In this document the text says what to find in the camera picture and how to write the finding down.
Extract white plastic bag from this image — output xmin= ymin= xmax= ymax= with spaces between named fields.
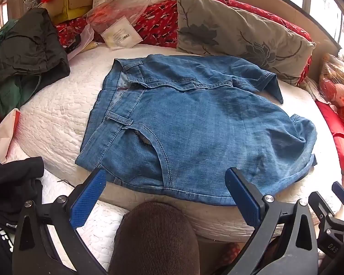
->
xmin=100 ymin=17 xmax=142 ymax=48

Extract blue denim pants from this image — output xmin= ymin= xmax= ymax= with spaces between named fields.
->
xmin=75 ymin=54 xmax=318 ymax=207

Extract cardboard box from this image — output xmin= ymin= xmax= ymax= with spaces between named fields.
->
xmin=40 ymin=0 xmax=96 ymax=25

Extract wooden headboard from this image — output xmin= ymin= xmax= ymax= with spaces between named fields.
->
xmin=100 ymin=0 xmax=343 ymax=52

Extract person's brown corduroy leg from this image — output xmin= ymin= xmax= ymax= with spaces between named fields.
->
xmin=107 ymin=201 xmax=201 ymax=275

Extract green garment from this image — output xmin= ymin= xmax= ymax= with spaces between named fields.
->
xmin=0 ymin=20 xmax=43 ymax=118

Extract black printed clothing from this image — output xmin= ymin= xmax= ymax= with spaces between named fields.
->
xmin=0 ymin=156 xmax=45 ymax=275

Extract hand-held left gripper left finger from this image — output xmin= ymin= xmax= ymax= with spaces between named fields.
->
xmin=11 ymin=168 xmax=108 ymax=275

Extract black garment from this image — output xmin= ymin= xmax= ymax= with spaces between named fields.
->
xmin=0 ymin=7 xmax=71 ymax=85

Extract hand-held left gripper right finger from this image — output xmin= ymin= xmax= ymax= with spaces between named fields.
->
xmin=224 ymin=167 xmax=319 ymax=275

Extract white quilted mattress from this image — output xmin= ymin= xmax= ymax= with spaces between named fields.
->
xmin=6 ymin=44 xmax=344 ymax=272

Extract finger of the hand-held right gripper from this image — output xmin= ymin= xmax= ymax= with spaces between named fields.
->
xmin=308 ymin=191 xmax=344 ymax=236
xmin=332 ymin=181 xmax=344 ymax=216

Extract doll in plastic bag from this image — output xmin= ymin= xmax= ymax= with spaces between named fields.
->
xmin=318 ymin=53 xmax=344 ymax=127

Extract clear plastic bag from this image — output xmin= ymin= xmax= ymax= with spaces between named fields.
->
xmin=86 ymin=0 xmax=158 ymax=35

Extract grey floral pillow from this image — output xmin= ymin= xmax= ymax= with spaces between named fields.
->
xmin=176 ymin=0 xmax=316 ymax=86

